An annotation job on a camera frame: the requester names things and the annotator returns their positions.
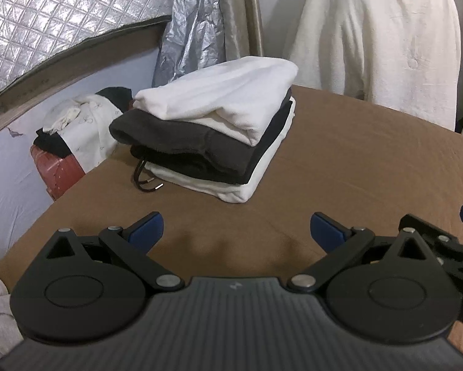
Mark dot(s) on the white floral cloth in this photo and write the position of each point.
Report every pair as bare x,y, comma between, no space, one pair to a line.
92,123

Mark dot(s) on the dark grey folded garment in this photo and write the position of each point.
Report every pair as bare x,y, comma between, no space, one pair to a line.
158,131

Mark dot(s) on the black garment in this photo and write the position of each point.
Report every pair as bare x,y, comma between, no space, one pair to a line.
52,143
115,96

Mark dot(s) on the white plush robe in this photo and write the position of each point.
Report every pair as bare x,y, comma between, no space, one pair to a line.
370,38

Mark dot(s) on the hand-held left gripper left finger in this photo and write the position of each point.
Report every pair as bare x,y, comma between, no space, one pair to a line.
150,230

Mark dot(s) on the beige curtain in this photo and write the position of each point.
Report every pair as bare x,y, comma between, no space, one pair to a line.
243,11

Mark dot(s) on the silver quilted insulation sheet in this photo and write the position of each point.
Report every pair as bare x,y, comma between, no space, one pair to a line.
61,15

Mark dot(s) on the silver foil cover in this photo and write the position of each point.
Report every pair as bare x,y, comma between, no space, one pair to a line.
192,27

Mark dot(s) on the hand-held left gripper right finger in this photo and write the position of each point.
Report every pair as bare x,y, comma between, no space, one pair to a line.
326,232

